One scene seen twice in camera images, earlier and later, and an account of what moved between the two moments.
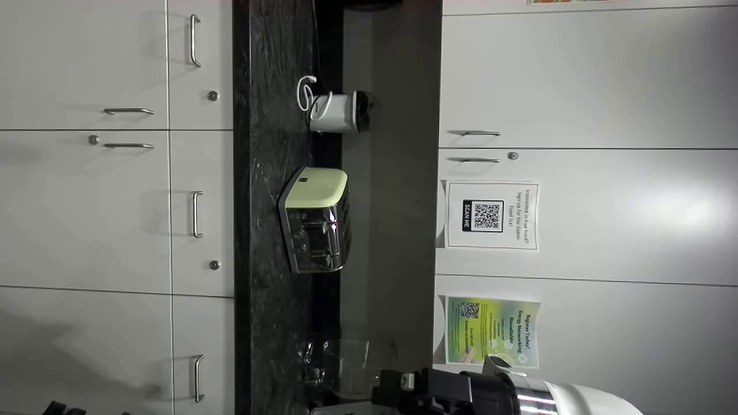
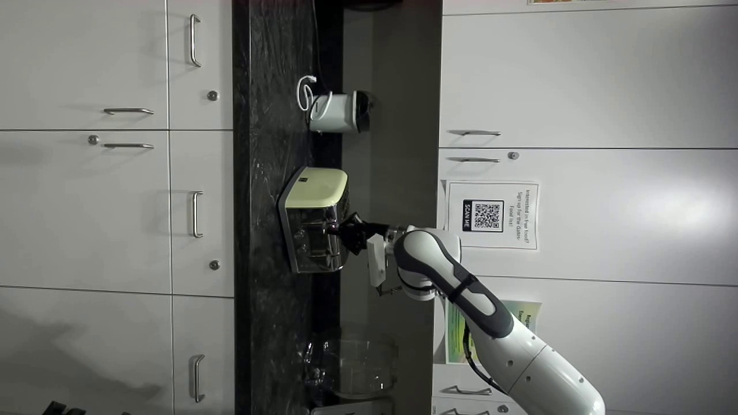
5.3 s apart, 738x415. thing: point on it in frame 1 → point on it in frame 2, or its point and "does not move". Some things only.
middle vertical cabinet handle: x=195 y=213 does not move
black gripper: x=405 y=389 → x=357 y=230
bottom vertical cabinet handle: x=195 y=377 does not move
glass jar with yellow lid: x=314 y=203 does not move
